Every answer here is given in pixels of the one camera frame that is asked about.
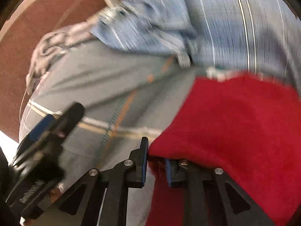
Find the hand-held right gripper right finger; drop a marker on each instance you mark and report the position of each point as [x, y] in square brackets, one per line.
[167, 171]

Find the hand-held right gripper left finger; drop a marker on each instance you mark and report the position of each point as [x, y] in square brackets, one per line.
[144, 162]

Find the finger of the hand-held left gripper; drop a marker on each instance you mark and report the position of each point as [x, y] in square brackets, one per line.
[41, 128]
[70, 117]

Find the red garment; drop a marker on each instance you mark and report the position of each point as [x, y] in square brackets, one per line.
[230, 127]

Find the grey striped bed sheet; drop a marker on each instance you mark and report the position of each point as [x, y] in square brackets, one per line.
[94, 84]

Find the grey patterned cloth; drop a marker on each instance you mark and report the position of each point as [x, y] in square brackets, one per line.
[47, 47]

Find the white charger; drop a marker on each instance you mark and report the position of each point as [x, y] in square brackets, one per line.
[112, 11]

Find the blue plaid pillow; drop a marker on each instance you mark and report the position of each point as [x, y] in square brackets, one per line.
[223, 23]

